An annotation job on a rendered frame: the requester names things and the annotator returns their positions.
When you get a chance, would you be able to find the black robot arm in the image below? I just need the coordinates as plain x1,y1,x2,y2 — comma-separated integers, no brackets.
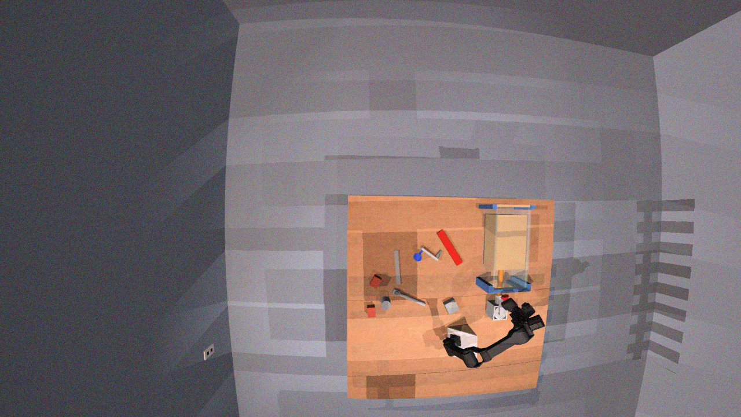
442,302,545,368

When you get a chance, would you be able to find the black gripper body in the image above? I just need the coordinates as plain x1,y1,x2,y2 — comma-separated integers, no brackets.
501,298,525,323

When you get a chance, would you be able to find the grey flat bar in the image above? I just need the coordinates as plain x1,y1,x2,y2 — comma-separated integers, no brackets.
394,250,401,284

